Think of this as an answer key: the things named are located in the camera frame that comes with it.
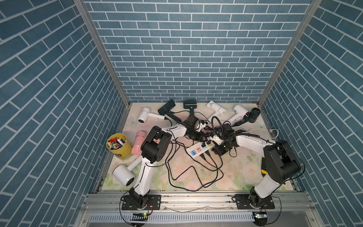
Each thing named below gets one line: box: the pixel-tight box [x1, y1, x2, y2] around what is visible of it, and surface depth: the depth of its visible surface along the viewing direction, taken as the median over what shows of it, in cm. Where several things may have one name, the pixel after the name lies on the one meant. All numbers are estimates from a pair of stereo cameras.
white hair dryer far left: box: [137, 106, 166, 124], surface depth 110 cm
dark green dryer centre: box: [183, 99, 198, 114], surface depth 118 cm
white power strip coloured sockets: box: [185, 140, 216, 158], surface depth 93 cm
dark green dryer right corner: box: [233, 107, 261, 127], surface depth 107 cm
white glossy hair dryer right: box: [228, 104, 250, 124], surface depth 113 cm
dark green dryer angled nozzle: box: [157, 98, 182, 123], surface depth 113 cm
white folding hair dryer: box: [206, 100, 227, 116], surface depth 116 cm
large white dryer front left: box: [112, 156, 143, 187], surface depth 80 cm
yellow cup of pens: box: [106, 132, 132, 159], surface depth 84 cm
